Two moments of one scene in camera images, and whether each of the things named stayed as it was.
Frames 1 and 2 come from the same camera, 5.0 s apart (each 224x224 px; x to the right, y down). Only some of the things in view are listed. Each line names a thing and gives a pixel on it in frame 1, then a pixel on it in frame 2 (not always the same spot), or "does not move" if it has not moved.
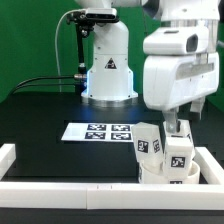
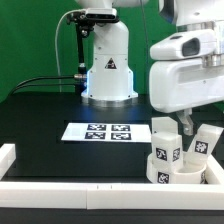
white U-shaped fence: x=98 y=195 does not move
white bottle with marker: x=179 y=144 -> x=202 y=145
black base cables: x=79 y=76 does not move
